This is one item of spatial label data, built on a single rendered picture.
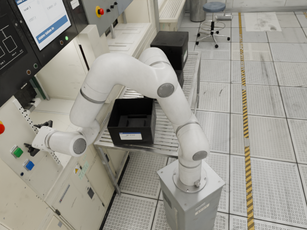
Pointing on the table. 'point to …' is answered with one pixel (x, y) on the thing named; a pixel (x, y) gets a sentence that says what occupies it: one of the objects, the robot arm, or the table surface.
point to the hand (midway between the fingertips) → (33, 135)
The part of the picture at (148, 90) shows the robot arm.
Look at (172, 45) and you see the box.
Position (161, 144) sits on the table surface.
